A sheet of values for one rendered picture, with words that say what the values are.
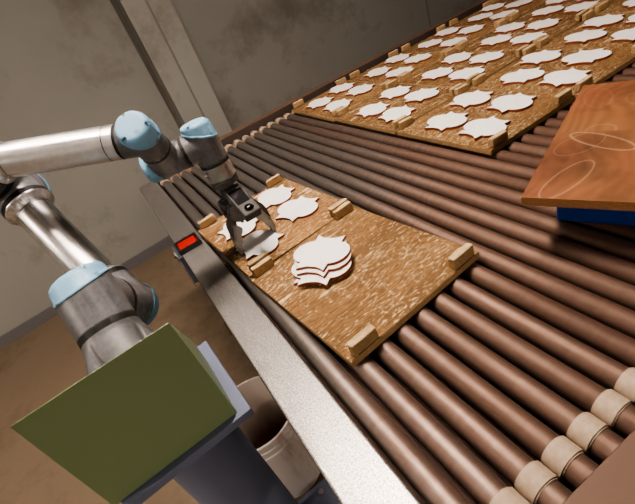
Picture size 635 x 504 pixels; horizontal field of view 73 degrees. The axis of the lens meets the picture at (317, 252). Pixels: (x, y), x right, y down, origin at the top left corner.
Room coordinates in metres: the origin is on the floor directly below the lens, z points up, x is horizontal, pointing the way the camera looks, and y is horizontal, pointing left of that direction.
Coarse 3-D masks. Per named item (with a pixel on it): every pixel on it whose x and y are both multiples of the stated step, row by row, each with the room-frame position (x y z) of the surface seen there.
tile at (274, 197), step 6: (282, 186) 1.32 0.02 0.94; (264, 192) 1.34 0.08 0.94; (270, 192) 1.32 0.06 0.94; (276, 192) 1.30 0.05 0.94; (282, 192) 1.28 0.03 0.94; (288, 192) 1.26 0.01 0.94; (258, 198) 1.31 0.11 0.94; (264, 198) 1.29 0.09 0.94; (270, 198) 1.27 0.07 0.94; (276, 198) 1.25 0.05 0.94; (282, 198) 1.24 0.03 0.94; (288, 198) 1.22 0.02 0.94; (264, 204) 1.25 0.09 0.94; (270, 204) 1.23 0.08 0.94; (276, 204) 1.22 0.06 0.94
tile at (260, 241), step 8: (256, 232) 1.09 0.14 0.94; (264, 232) 1.07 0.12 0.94; (272, 232) 1.05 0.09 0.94; (248, 240) 1.06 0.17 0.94; (256, 240) 1.05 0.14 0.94; (264, 240) 1.03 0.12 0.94; (272, 240) 1.01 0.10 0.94; (248, 248) 1.02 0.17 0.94; (256, 248) 1.00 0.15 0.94; (264, 248) 0.99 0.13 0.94; (272, 248) 0.97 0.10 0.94; (248, 256) 0.98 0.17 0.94; (256, 256) 0.97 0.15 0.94
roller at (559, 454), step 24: (192, 168) 2.00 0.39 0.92; (216, 192) 1.63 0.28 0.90; (408, 336) 0.53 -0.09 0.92; (432, 360) 0.47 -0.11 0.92; (456, 360) 0.45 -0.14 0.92; (456, 384) 0.41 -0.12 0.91; (480, 384) 0.39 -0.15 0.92; (480, 408) 0.36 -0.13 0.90; (504, 408) 0.34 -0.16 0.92; (528, 432) 0.30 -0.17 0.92; (552, 432) 0.29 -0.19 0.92; (552, 456) 0.26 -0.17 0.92; (576, 456) 0.25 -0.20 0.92; (576, 480) 0.23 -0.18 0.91
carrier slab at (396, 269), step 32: (352, 224) 0.94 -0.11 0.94; (384, 224) 0.88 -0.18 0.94; (288, 256) 0.92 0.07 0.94; (352, 256) 0.81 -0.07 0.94; (384, 256) 0.76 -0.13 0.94; (416, 256) 0.71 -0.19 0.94; (448, 256) 0.67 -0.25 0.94; (288, 288) 0.79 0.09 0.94; (320, 288) 0.74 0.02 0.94; (352, 288) 0.70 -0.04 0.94; (384, 288) 0.66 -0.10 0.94; (416, 288) 0.62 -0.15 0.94; (320, 320) 0.65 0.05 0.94; (352, 320) 0.61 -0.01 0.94; (384, 320) 0.58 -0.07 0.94
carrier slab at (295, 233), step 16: (304, 192) 1.23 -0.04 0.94; (320, 192) 1.19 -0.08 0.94; (272, 208) 1.21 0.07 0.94; (320, 208) 1.09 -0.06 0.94; (256, 224) 1.16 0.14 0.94; (288, 224) 1.08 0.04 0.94; (304, 224) 1.04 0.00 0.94; (320, 224) 1.00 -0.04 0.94; (208, 240) 1.19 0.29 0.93; (224, 240) 1.14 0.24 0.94; (288, 240) 0.99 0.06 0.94; (240, 256) 1.01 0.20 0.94; (272, 256) 0.95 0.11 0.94
